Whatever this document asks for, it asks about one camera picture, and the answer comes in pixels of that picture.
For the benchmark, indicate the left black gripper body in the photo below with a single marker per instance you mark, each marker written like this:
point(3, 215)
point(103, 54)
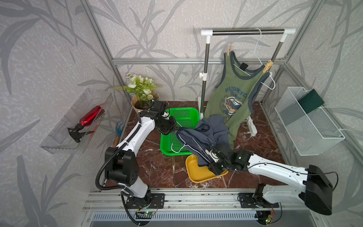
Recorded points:
point(167, 125)

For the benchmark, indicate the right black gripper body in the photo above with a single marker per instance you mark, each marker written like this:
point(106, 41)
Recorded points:
point(217, 168)

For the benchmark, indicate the white wire hanger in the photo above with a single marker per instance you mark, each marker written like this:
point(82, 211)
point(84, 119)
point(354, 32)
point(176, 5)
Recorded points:
point(253, 52)
point(176, 145)

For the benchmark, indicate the navy blue tank top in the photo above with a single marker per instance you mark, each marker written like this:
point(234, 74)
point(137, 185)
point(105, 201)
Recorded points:
point(208, 132)

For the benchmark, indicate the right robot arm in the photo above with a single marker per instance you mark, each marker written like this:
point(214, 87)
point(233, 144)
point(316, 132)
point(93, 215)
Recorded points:
point(309, 186)

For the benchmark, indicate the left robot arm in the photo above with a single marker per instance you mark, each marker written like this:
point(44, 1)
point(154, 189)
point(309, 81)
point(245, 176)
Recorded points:
point(120, 169)

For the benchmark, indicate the olive green tank top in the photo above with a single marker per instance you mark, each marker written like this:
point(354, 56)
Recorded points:
point(235, 94)

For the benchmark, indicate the yellow plastic tray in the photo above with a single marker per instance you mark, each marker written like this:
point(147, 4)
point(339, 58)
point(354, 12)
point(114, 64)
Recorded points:
point(199, 174)

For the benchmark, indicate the white flower plant pot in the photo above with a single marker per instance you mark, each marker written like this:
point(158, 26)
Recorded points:
point(143, 91)

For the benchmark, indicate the red spray bottle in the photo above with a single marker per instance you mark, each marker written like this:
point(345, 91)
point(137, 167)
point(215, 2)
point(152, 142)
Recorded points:
point(84, 122)

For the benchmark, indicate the metal clothes rack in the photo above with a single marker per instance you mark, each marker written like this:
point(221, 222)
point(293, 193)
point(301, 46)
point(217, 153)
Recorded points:
point(236, 32)

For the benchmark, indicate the dark green cloth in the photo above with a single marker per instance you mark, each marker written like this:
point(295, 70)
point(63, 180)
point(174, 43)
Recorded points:
point(311, 101)

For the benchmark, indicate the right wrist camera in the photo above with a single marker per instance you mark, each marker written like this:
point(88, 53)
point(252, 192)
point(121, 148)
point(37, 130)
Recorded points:
point(212, 156)

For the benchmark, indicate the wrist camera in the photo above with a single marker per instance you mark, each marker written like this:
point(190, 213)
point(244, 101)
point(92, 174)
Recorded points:
point(212, 156)
point(166, 114)

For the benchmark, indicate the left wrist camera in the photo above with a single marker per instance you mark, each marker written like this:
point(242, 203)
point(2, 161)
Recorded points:
point(166, 114)

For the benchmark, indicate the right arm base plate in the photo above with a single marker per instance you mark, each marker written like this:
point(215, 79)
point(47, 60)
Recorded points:
point(246, 200)

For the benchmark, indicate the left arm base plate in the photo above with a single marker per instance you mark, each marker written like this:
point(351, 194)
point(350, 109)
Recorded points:
point(152, 200)

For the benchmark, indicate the clear acrylic wall shelf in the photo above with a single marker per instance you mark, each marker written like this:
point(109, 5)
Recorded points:
point(59, 141)

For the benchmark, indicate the white wire mesh basket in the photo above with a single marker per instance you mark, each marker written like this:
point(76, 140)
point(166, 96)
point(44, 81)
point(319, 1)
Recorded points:
point(312, 133)

